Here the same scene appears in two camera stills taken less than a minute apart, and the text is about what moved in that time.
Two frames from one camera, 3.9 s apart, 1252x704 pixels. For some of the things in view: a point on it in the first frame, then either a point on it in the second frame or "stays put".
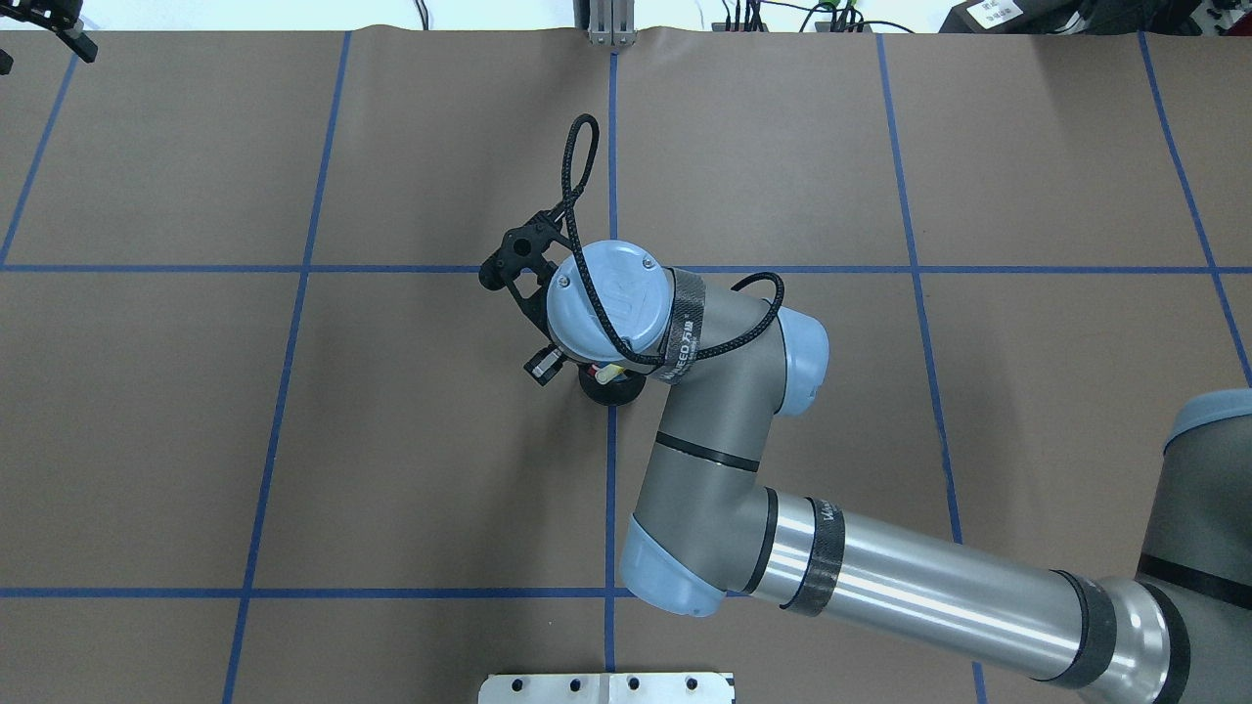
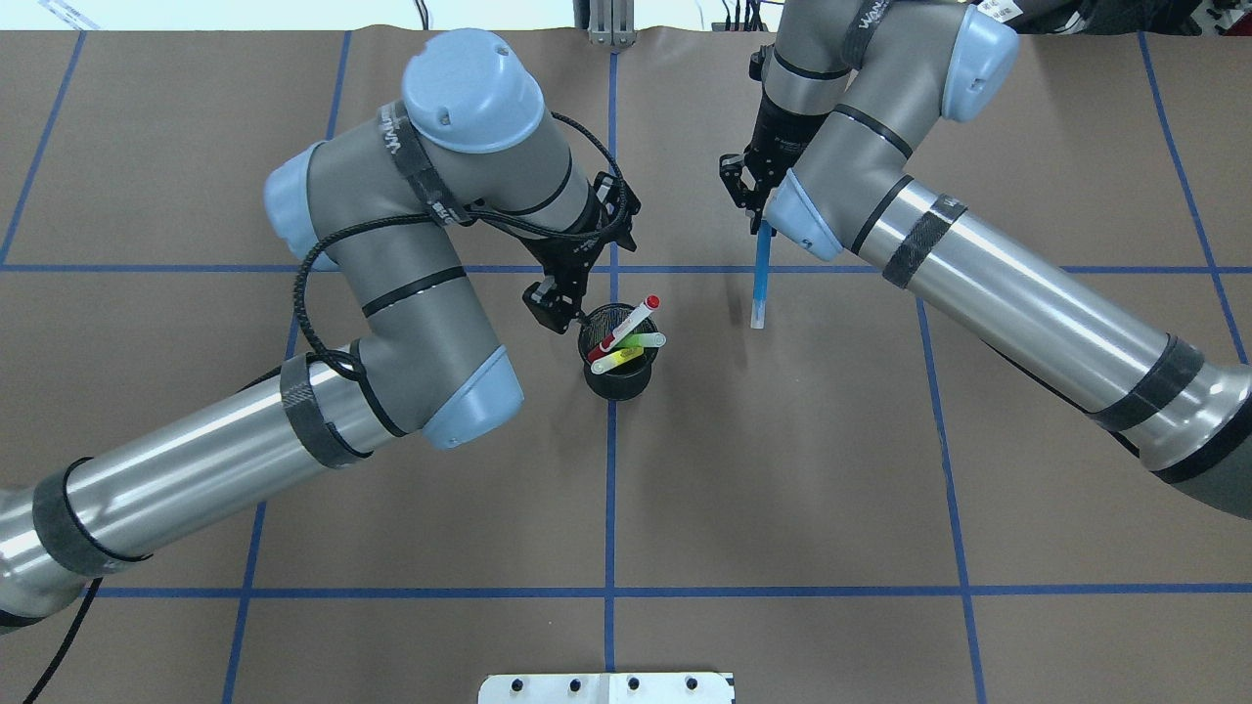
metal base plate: [607, 688] stays put
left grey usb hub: [721, 26] stays put
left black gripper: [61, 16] -> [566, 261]
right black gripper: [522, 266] -> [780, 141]
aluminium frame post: [611, 22] stays put
